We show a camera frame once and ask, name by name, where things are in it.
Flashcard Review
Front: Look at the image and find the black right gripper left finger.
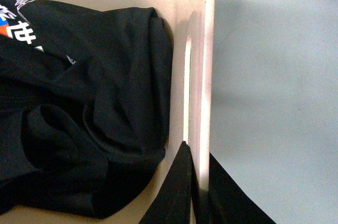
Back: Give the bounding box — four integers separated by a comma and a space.
140, 141, 192, 224

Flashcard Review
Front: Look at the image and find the black printed shirt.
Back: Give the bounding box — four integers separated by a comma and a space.
1, 0, 173, 219

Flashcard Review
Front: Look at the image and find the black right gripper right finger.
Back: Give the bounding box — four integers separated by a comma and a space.
199, 154, 275, 223

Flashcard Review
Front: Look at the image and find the beige plastic laundry hamper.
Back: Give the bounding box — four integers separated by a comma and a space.
0, 0, 217, 224

